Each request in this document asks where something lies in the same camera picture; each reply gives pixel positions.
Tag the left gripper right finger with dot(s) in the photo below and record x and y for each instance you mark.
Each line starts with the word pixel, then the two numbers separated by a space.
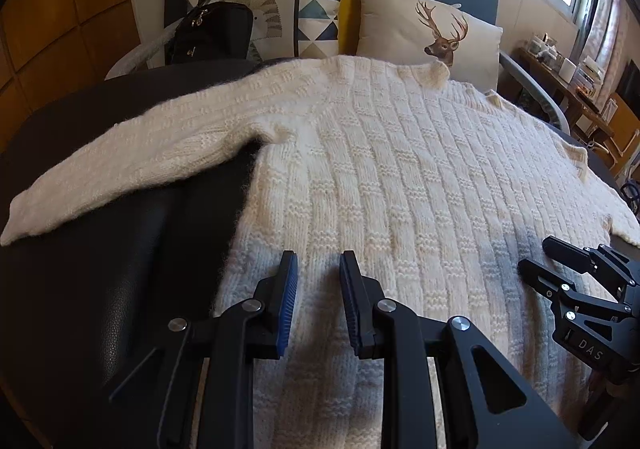
pixel 442 369

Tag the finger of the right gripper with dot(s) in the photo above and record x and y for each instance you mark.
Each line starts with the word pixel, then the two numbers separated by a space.
pixel 568 255
pixel 544 281

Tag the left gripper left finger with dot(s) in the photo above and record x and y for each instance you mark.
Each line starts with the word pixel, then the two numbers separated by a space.
pixel 194 388

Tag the cream knitted sweater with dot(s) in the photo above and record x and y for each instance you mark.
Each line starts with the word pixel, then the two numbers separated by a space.
pixel 437 188

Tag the wooden folding chair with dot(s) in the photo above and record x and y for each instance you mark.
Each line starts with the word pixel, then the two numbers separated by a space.
pixel 618 150

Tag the wooden side table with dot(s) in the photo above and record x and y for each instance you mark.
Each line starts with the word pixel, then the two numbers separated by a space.
pixel 575 107

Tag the white mug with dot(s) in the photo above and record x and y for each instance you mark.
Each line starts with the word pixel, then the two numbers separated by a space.
pixel 567 71

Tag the deer print cushion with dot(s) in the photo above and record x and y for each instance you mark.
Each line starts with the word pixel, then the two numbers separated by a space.
pixel 411 32

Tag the black handbag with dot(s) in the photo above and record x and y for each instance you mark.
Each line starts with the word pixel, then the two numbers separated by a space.
pixel 218 31

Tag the triangle pattern cushion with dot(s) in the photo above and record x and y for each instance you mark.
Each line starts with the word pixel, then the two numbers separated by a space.
pixel 290 28

